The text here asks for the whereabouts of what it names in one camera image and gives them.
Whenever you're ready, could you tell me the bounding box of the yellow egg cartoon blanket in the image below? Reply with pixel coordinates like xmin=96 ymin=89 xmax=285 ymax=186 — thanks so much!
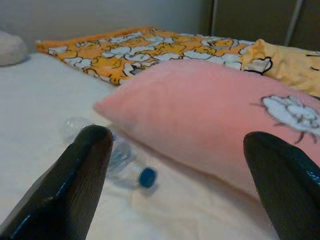
xmin=34 ymin=26 xmax=320 ymax=98

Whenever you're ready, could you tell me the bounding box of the dark cabinet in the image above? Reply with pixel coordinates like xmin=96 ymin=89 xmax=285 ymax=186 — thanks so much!
xmin=197 ymin=0 xmax=320 ymax=52

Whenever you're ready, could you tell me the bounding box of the beige plush toy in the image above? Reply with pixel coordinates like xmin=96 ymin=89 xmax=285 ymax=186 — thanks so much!
xmin=0 ymin=29 xmax=28 ymax=67

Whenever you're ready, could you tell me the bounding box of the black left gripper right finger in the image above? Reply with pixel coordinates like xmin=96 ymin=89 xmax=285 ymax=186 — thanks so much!
xmin=243 ymin=130 xmax=320 ymax=240

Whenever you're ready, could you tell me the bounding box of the clear plastic bottle blue cap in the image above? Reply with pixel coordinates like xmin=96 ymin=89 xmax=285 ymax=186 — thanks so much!
xmin=62 ymin=116 xmax=159 ymax=190

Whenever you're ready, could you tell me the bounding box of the pink cartoon print pillow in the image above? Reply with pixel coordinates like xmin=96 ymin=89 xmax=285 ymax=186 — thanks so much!
xmin=92 ymin=59 xmax=320 ymax=201

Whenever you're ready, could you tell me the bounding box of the white quilted mattress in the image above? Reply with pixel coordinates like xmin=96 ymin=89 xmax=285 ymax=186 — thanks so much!
xmin=0 ymin=52 xmax=283 ymax=240

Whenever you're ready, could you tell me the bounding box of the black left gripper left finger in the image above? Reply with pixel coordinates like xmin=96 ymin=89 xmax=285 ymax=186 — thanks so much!
xmin=0 ymin=124 xmax=114 ymax=240

